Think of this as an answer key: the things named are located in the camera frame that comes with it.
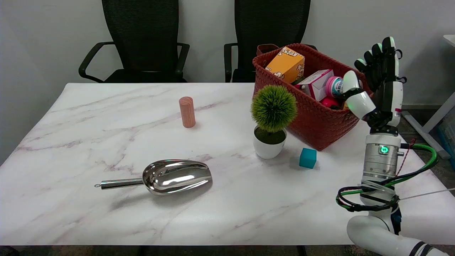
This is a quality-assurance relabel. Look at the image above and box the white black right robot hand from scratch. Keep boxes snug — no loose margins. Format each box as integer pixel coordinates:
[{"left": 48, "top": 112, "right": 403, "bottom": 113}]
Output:
[{"left": 343, "top": 37, "right": 407, "bottom": 135}]

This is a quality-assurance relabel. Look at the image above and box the wooden cylinder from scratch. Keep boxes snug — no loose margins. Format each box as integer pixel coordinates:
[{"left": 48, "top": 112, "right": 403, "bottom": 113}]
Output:
[{"left": 179, "top": 96, "right": 196, "bottom": 128}]

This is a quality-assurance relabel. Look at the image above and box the pink teal canister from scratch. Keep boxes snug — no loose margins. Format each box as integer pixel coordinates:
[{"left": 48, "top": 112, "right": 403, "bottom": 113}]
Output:
[{"left": 325, "top": 76, "right": 344, "bottom": 99}]

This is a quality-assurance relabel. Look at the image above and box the red ball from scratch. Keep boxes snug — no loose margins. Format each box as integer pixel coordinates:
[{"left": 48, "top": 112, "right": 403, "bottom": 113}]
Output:
[{"left": 321, "top": 97, "right": 341, "bottom": 109}]

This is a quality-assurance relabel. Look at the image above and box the blue storage bin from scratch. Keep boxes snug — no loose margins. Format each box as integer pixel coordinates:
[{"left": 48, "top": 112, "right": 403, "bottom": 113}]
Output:
[{"left": 438, "top": 117, "right": 455, "bottom": 168}]

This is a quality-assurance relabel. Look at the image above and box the white pink carton box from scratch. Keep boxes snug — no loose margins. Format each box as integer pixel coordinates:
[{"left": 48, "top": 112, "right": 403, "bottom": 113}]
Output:
[{"left": 296, "top": 69, "right": 334, "bottom": 102}]

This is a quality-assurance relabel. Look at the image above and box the red woven basket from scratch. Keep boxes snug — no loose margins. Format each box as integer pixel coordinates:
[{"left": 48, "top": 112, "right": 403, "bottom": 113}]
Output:
[{"left": 252, "top": 43, "right": 374, "bottom": 151}]

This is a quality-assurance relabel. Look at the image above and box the teal cube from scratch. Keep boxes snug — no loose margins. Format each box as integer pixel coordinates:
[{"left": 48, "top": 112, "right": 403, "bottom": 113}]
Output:
[{"left": 299, "top": 148, "right": 317, "bottom": 169}]

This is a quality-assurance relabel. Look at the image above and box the orange popcorn box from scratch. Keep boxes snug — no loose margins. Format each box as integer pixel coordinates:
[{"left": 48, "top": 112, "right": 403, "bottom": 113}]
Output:
[{"left": 265, "top": 46, "right": 305, "bottom": 85}]

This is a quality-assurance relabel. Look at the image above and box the green ball plant white pot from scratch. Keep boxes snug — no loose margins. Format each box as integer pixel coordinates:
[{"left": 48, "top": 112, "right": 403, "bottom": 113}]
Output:
[{"left": 250, "top": 85, "right": 298, "bottom": 160}]

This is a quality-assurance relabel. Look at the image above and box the black mesh office chair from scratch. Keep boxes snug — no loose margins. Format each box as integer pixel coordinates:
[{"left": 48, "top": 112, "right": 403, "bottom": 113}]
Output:
[
  {"left": 224, "top": 0, "right": 318, "bottom": 83},
  {"left": 79, "top": 0, "right": 190, "bottom": 84}
]

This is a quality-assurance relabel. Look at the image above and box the shiny metal scoop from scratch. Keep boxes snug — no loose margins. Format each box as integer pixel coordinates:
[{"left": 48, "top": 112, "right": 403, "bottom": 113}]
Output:
[{"left": 94, "top": 159, "right": 213, "bottom": 196}]

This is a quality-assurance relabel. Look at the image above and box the white desk frame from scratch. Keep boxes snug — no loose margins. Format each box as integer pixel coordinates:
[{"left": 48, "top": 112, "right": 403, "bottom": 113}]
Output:
[{"left": 402, "top": 34, "right": 455, "bottom": 160}]

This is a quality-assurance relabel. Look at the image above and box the green black wrist cable bundle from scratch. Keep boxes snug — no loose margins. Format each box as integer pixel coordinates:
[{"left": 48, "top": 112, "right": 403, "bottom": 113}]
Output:
[{"left": 336, "top": 144, "right": 439, "bottom": 213}]

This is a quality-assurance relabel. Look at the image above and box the thin white cord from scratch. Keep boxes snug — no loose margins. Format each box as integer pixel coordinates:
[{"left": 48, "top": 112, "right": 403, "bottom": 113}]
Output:
[{"left": 398, "top": 188, "right": 455, "bottom": 200}]

